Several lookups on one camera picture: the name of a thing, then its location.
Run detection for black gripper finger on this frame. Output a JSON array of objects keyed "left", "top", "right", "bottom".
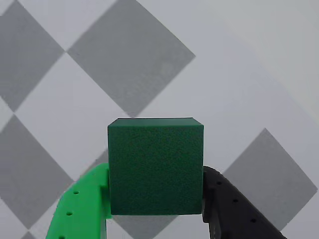
[{"left": 201, "top": 165, "right": 287, "bottom": 239}]

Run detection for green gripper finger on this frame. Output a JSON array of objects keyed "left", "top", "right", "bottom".
[{"left": 45, "top": 163, "right": 113, "bottom": 239}]

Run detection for dark green cube dice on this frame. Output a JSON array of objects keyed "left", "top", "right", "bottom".
[{"left": 107, "top": 117, "right": 205, "bottom": 216}]

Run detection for grey white checkerboard mat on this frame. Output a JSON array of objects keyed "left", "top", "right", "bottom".
[{"left": 0, "top": 0, "right": 319, "bottom": 239}]

